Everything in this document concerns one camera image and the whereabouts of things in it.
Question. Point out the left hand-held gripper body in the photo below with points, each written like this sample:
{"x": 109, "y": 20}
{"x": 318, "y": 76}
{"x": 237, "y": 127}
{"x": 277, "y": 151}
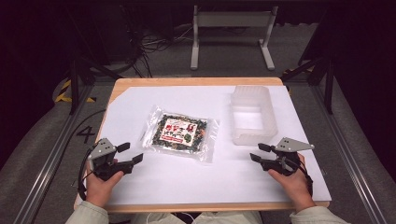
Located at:
{"x": 102, "y": 157}

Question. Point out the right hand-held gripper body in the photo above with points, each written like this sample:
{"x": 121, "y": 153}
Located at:
{"x": 285, "y": 157}

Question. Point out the translucent plastic container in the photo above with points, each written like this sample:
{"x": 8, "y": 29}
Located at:
{"x": 252, "y": 115}

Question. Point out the clear plastic snack packet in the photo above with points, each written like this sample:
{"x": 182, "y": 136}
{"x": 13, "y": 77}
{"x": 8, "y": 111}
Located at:
{"x": 180, "y": 133}

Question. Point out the person's right hand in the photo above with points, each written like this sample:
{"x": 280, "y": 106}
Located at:
{"x": 292, "y": 186}

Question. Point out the person's left hand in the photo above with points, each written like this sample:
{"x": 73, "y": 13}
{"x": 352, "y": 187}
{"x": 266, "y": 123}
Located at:
{"x": 100, "y": 188}

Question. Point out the white paper sheet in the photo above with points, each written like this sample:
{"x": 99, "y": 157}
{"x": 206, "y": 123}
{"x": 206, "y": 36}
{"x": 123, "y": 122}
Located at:
{"x": 214, "y": 174}

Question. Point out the yellow black hazard tape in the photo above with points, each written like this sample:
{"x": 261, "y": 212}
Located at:
{"x": 69, "y": 91}

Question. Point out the black metal stand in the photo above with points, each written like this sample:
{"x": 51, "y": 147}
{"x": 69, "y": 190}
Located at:
{"x": 317, "y": 71}
{"x": 84, "y": 74}

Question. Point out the white metal stand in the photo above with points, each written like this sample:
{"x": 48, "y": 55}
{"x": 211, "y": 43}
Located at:
{"x": 232, "y": 34}

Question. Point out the aluminium rail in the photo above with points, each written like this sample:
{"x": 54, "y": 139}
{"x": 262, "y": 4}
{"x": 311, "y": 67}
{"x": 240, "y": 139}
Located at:
{"x": 348, "y": 155}
{"x": 46, "y": 161}

